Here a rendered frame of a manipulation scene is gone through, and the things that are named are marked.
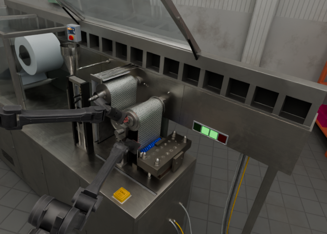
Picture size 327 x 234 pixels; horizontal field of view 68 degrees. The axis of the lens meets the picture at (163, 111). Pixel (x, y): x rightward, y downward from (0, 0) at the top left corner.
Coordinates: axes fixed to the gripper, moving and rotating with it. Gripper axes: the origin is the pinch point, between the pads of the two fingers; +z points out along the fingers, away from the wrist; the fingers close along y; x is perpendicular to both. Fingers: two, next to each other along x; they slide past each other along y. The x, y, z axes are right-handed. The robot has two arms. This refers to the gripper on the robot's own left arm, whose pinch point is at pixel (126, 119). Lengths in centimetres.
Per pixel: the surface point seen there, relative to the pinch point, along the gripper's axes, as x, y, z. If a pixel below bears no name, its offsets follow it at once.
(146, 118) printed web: 6.7, 5.8, 10.0
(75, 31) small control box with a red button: 33, -52, -22
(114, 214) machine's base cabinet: -55, 14, 18
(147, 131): -0.5, 6.0, 17.9
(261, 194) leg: -1, 79, 73
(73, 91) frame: -0.7, -37.9, -11.9
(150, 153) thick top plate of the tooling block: -11.8, 13.2, 22.9
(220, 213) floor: -40, 50, 147
